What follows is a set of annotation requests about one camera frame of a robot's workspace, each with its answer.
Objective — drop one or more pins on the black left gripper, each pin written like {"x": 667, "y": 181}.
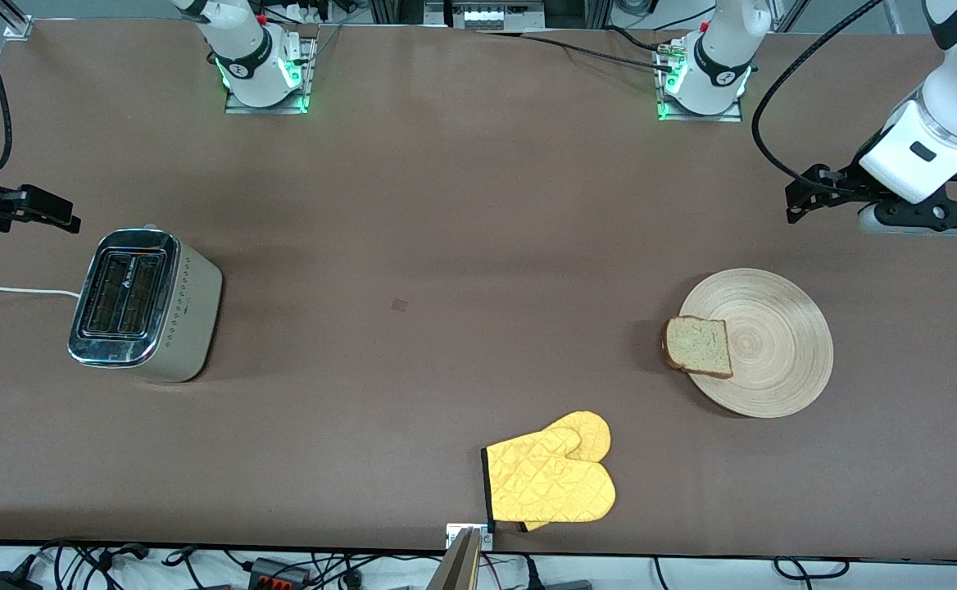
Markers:
{"x": 845, "y": 188}

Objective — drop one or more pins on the round wooden plate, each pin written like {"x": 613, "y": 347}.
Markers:
{"x": 773, "y": 344}

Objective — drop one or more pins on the bread slice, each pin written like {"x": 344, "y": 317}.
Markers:
{"x": 698, "y": 346}

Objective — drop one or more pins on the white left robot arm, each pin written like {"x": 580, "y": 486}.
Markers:
{"x": 954, "y": 98}

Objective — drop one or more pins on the silver beige two-slot toaster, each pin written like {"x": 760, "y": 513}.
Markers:
{"x": 183, "y": 319}

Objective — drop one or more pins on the yellow quilted oven mitt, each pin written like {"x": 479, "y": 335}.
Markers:
{"x": 589, "y": 430}

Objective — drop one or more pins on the black power adapter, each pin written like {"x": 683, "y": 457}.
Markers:
{"x": 7, "y": 583}

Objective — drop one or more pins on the white power strip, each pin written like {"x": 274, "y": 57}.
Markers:
{"x": 487, "y": 16}

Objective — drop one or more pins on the yellow oven mitt black cuff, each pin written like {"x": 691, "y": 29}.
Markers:
{"x": 552, "y": 483}

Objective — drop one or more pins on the black orange connector block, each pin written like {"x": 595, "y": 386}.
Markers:
{"x": 278, "y": 571}

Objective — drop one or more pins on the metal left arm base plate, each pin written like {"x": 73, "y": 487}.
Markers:
{"x": 732, "y": 115}

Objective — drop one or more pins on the metal table corner bracket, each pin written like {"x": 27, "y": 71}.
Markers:
{"x": 18, "y": 29}

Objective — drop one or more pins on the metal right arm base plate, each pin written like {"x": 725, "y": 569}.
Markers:
{"x": 237, "y": 106}

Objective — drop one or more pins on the small metal edge bracket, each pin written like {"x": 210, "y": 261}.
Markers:
{"x": 454, "y": 533}

